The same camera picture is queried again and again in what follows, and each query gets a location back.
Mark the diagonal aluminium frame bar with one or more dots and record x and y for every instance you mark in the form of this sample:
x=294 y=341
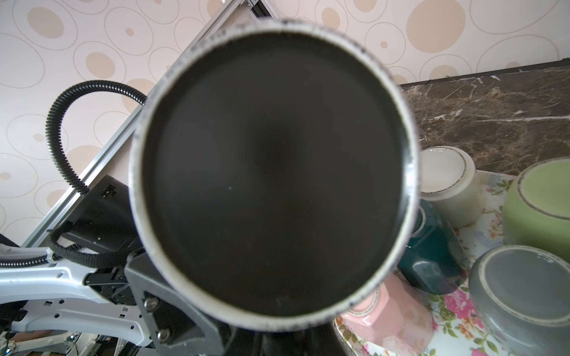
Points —
x=95 y=169

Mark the white ceramic mug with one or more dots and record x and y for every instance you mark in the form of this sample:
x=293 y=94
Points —
x=449 y=181

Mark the pink ceramic mug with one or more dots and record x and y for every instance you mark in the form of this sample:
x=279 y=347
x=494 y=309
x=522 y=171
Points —
x=393 y=317

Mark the dark green ceramic mug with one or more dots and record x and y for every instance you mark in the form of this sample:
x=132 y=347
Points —
x=431 y=262

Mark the light green ceramic mug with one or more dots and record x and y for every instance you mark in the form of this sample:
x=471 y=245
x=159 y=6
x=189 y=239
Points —
x=536 y=210

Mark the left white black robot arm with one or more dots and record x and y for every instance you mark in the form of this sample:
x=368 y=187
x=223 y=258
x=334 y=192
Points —
x=40 y=290

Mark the black ceramic mug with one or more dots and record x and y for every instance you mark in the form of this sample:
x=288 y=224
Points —
x=274 y=182

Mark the floral rectangular tray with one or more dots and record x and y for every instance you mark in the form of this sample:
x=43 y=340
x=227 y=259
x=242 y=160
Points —
x=457 y=330

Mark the grey ceramic mug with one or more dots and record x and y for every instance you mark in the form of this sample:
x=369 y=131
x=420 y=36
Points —
x=521 y=295

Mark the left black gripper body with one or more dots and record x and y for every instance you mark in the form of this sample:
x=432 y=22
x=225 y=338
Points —
x=103 y=234

